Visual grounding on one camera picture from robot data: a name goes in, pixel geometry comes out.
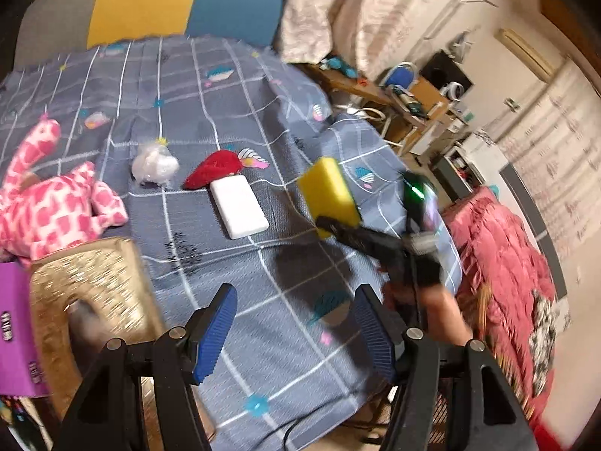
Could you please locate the floral pillow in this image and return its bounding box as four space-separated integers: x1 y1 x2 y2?
281 0 376 64

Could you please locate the yellow and green sponge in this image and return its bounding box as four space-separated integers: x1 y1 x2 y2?
297 157 362 240

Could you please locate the yellow blue grey cushion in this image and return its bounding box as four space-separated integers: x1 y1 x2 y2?
16 0 285 50

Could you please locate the floral curtain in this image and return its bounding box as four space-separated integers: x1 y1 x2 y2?
331 0 475 84

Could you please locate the blue chair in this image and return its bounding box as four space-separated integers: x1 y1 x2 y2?
385 62 420 90

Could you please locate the black white patterned cloth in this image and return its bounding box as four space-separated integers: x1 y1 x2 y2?
530 291 572 395

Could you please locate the purple and white packet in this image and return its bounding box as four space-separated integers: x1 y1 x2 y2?
0 262 52 398

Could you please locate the crumpled white plastic bag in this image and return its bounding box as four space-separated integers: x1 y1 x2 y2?
130 145 180 186

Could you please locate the black monitor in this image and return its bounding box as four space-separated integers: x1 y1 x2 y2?
419 51 473 92

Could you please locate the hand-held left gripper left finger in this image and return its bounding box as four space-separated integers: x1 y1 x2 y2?
59 283 239 451

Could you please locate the woven straw basket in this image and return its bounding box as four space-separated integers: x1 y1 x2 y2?
29 237 165 424

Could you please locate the red knitted cloth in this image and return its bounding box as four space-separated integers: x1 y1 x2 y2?
182 149 245 191

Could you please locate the grey grid bed sheet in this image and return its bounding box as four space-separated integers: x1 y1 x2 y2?
0 35 461 449

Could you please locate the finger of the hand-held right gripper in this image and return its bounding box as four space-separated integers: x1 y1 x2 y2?
316 215 405 269

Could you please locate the pink giraffe plush toy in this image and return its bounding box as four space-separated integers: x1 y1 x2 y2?
0 117 130 261

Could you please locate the dark cabinet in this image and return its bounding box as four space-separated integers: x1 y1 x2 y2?
434 155 470 198

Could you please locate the person's right forearm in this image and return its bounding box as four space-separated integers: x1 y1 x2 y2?
385 284 474 346

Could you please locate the wall air conditioner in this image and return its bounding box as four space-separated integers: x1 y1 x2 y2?
498 28 564 77

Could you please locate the teal toy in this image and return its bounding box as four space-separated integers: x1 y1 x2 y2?
322 56 358 77

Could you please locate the white wardrobe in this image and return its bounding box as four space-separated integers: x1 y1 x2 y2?
493 59 601 292

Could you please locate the wooden desk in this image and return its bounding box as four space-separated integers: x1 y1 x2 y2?
300 61 465 156

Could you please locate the pink quilt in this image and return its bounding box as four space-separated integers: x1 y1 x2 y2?
441 188 564 437

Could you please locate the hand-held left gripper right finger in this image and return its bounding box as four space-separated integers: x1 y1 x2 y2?
353 284 538 451

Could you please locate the white foam block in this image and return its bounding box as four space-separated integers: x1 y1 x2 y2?
209 176 270 240

